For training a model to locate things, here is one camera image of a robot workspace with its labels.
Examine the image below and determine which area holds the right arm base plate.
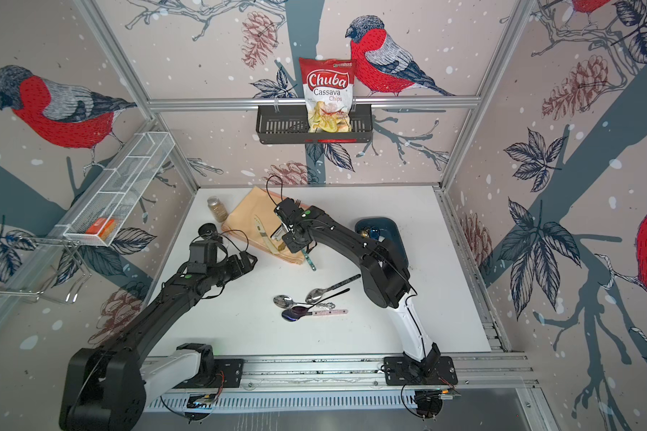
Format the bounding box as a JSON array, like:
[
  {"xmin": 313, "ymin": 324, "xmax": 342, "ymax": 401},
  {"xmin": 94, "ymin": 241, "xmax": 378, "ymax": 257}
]
[{"xmin": 381, "ymin": 356, "xmax": 458, "ymax": 386}]

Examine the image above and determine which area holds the purple metallic spoon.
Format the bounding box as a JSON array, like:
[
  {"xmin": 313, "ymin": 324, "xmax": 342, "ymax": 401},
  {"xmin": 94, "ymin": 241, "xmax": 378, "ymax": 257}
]
[{"xmin": 281, "ymin": 288, "xmax": 350, "ymax": 321}]

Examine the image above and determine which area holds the peach cloth napkin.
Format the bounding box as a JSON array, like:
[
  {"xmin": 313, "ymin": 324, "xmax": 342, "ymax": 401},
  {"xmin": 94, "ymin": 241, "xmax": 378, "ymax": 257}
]
[{"xmin": 222, "ymin": 187, "xmax": 305, "ymax": 265}]

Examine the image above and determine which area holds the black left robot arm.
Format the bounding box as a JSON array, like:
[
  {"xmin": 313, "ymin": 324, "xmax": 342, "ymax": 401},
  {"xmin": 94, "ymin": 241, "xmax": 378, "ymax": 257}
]
[{"xmin": 59, "ymin": 239, "xmax": 257, "ymax": 430}]

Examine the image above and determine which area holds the silver spoon green handle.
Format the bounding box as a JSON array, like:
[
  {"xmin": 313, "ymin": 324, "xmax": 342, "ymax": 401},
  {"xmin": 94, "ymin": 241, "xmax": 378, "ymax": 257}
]
[{"xmin": 302, "ymin": 251, "xmax": 317, "ymax": 271}]

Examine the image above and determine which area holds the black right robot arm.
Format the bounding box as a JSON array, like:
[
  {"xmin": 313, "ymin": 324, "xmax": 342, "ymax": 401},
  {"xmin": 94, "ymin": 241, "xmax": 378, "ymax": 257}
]
[{"xmin": 274, "ymin": 198, "xmax": 440, "ymax": 377}]

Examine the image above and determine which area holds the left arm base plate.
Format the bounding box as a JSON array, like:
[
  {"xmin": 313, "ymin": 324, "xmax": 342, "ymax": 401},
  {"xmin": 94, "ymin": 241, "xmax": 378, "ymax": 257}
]
[{"xmin": 174, "ymin": 357, "xmax": 246, "ymax": 390}]

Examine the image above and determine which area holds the clear wire wall shelf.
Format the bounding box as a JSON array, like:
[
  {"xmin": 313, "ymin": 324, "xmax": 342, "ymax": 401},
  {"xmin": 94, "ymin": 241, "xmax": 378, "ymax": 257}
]
[{"xmin": 63, "ymin": 131, "xmax": 175, "ymax": 247}]

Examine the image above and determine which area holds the wire hook rack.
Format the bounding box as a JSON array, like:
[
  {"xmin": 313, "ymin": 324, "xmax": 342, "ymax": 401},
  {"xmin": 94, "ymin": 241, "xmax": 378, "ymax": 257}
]
[{"xmin": 0, "ymin": 232, "xmax": 92, "ymax": 305}]

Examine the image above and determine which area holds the black round lid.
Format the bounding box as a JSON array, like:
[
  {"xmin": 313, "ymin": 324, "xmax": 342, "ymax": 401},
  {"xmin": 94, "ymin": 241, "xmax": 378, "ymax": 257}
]
[{"xmin": 198, "ymin": 223, "xmax": 217, "ymax": 240}]

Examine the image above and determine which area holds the teal plastic storage box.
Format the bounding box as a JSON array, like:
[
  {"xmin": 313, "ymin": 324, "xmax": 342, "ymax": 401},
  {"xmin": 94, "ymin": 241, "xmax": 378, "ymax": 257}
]
[{"xmin": 354, "ymin": 217, "xmax": 409, "ymax": 267}]

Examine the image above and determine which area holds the black wall basket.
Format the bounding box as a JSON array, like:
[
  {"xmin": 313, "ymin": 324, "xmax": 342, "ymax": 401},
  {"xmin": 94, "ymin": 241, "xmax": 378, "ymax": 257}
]
[{"xmin": 256, "ymin": 104, "xmax": 373, "ymax": 145}]

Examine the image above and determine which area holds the small red box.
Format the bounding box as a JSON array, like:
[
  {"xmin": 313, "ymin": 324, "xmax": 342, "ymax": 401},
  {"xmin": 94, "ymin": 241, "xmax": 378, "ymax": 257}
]
[{"xmin": 84, "ymin": 217, "xmax": 116, "ymax": 240}]

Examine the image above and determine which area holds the silver spoon black handle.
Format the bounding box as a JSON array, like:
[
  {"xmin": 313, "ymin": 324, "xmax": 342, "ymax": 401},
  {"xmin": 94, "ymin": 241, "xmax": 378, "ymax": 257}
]
[{"xmin": 305, "ymin": 274, "xmax": 361, "ymax": 304}]

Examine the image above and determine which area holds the purple spoon pink handle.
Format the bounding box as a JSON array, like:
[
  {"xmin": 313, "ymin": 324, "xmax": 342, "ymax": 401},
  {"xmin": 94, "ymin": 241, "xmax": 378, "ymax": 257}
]
[{"xmin": 281, "ymin": 306, "xmax": 348, "ymax": 323}]

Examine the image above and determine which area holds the brown spice jar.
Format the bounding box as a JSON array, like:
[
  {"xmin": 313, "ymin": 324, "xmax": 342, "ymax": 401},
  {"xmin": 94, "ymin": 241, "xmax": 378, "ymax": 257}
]
[{"xmin": 207, "ymin": 197, "xmax": 229, "ymax": 224}]

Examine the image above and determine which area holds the gold cream handled knife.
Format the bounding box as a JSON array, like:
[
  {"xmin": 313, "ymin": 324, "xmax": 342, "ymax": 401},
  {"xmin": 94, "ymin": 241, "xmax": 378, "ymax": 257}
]
[{"xmin": 253, "ymin": 215, "xmax": 280, "ymax": 255}]

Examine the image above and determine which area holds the red Chuba chips bag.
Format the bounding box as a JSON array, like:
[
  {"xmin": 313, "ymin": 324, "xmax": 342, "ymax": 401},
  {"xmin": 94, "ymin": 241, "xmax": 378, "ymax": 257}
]
[{"xmin": 299, "ymin": 58, "xmax": 356, "ymax": 133}]

